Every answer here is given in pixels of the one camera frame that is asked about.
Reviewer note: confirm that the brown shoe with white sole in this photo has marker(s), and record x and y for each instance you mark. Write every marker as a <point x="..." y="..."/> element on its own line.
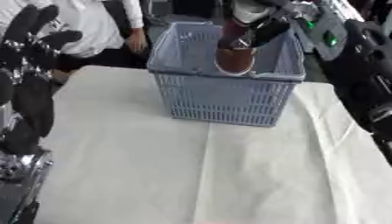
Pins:
<point x="235" y="59"/>

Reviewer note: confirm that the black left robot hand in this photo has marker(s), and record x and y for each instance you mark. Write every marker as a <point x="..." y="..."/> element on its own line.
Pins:
<point x="31" y="99"/>

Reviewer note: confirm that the person's hand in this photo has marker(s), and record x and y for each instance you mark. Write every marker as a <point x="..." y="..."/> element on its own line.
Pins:
<point x="137" y="40"/>

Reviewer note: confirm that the silver and black right robot arm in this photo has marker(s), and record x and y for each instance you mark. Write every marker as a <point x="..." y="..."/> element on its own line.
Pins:
<point x="365" y="87"/>

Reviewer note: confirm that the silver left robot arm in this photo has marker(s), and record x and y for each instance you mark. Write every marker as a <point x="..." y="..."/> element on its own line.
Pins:
<point x="23" y="175"/>

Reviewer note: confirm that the person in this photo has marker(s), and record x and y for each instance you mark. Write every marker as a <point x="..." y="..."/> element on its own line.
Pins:
<point x="86" y="35"/>

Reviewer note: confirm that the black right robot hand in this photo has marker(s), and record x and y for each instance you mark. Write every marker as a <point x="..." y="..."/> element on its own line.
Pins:
<point x="273" y="29"/>

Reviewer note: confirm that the blue-grey plastic basket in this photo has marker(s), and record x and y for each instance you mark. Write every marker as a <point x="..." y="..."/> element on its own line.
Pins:
<point x="229" y="99"/>

